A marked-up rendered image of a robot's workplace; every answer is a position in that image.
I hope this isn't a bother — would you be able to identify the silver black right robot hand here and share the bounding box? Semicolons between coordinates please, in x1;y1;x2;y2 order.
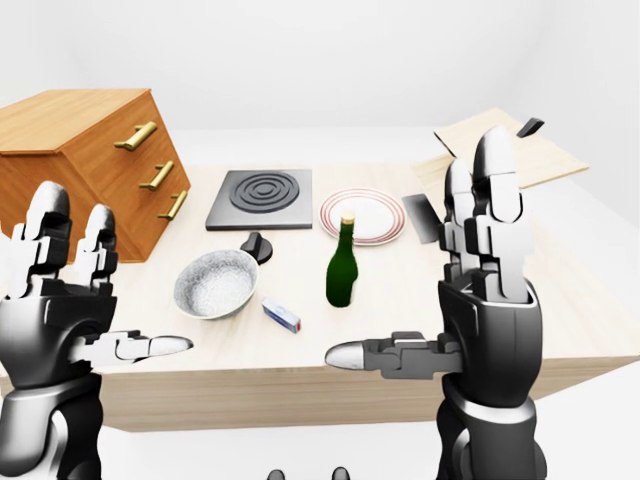
324;124;545;409

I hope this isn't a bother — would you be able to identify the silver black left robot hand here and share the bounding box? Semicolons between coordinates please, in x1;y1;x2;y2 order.
0;180;195;396

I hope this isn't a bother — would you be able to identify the wooden cabinet drawer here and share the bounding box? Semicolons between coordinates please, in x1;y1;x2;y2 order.
69;132;184;236
63;91;170;199
73;167;192;263

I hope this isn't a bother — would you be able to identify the wooden cabinet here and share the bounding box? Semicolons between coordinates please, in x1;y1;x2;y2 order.
0;88;192;264

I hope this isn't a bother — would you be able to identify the green wine bottle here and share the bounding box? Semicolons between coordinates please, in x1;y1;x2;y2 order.
325;211;361;309

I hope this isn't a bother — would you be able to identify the grey patterned bowl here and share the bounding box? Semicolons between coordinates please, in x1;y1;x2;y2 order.
173;249;262;322

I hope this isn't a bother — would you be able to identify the white plate with red rings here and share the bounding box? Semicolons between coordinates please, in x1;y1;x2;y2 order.
319;187;407;248

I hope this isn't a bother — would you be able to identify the pale wooden slat tray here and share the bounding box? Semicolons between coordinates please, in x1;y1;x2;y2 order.
409;106;591;192

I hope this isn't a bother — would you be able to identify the small black angled object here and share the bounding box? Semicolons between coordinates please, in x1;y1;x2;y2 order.
516;116;546;140

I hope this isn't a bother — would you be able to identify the round black knob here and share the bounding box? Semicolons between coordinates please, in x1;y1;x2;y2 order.
239;231;275;265

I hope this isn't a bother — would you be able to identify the small white blue box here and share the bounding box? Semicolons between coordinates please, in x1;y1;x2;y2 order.
260;295;304;334

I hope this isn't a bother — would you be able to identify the flat dark stove plate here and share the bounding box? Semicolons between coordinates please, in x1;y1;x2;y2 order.
205;169;314;233

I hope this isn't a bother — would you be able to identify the brass drawer handle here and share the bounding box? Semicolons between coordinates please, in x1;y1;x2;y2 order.
157;190;189;221
139;160;175;192
113;121;158;151

